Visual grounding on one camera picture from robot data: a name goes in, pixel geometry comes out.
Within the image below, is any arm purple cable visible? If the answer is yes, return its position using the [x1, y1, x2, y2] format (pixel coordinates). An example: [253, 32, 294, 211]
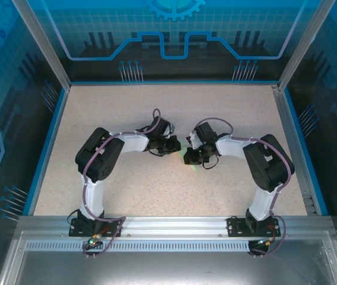
[196, 118, 294, 257]
[80, 108, 162, 259]

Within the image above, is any aluminium frame post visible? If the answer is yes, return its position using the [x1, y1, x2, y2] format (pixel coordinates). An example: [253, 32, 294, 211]
[10, 0, 73, 90]
[277, 0, 337, 90]

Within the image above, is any blue table edge strip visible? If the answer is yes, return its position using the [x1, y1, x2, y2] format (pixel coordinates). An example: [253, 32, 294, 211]
[27, 87, 70, 216]

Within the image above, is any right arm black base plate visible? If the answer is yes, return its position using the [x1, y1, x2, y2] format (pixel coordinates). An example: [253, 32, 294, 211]
[226, 217, 279, 238]

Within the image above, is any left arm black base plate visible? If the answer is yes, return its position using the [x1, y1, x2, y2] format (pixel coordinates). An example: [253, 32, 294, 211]
[69, 218, 124, 238]

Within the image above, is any cable connector with green light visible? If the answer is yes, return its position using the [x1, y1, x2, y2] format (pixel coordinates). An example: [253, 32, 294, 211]
[86, 234, 102, 247]
[256, 237, 276, 247]

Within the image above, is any aluminium frame rail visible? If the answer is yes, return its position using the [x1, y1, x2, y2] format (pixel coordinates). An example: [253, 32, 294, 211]
[18, 216, 332, 235]

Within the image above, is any aluminium side rail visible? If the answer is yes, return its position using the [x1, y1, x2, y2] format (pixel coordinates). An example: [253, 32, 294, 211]
[270, 84, 319, 216]

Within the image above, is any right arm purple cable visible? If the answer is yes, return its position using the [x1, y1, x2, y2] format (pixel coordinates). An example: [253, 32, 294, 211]
[196, 118, 294, 257]

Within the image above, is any grey metal tray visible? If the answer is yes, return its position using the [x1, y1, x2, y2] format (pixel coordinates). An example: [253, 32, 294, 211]
[0, 231, 337, 285]

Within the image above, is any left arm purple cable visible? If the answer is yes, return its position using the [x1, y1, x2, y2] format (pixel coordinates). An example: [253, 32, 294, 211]
[80, 108, 162, 259]

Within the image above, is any slotted grey cable duct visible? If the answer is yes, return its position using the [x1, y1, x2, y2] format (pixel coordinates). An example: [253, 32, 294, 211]
[25, 242, 328, 251]

